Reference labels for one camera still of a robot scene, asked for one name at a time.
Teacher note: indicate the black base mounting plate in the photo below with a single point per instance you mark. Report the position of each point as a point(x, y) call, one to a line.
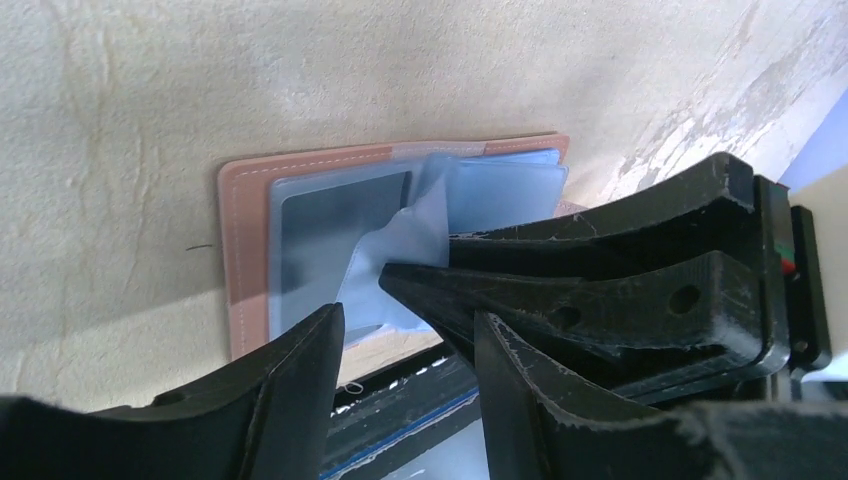
point(398, 413)

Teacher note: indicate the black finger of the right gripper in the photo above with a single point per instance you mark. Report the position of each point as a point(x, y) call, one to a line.
point(652, 331)

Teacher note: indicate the brown leather card holder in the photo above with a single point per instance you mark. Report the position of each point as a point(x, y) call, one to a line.
point(243, 198)

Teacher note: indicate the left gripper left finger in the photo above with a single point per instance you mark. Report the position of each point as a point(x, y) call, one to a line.
point(263, 416)

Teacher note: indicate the dark grey card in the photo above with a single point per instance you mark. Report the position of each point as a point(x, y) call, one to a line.
point(315, 223)

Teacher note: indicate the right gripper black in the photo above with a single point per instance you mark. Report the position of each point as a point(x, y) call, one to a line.
point(707, 207)

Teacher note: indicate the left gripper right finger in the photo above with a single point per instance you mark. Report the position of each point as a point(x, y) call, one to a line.
point(542, 420)

